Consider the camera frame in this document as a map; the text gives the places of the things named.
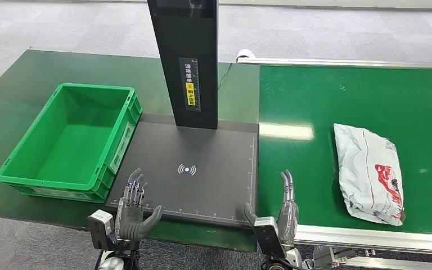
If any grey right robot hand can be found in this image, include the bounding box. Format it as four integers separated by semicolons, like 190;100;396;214
243;170;299;247

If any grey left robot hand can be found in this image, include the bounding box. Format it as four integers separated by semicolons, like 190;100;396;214
115;168;164;242

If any grey package with red print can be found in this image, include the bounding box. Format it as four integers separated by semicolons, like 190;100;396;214
333;123;406;227

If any green conveyor belt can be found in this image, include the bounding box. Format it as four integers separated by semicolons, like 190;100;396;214
258;65;432;236

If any black inbound scanner machine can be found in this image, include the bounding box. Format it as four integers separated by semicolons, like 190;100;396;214
103;0;259;229

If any white conveyor roller end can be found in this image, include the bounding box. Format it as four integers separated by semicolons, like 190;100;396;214
236;49;257;64

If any clear crate label holder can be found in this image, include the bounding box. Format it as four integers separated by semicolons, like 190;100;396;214
109;122;136;175

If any green plastic crate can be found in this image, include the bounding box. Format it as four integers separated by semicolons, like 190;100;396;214
0;82;143;204

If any black and yellow label strip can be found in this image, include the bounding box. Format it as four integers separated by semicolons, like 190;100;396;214
178;57;202;113

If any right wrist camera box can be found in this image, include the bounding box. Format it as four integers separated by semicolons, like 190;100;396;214
253;217;287;260

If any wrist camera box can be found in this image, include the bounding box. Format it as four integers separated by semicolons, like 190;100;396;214
253;217;287;260
87;209;117;251

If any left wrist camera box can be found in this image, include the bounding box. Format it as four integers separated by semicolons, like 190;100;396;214
87;209;117;251

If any aluminium conveyor frame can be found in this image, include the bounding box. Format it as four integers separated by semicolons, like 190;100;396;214
236;56;432;270

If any thin black cable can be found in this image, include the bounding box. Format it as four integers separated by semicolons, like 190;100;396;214
217;62;234;91

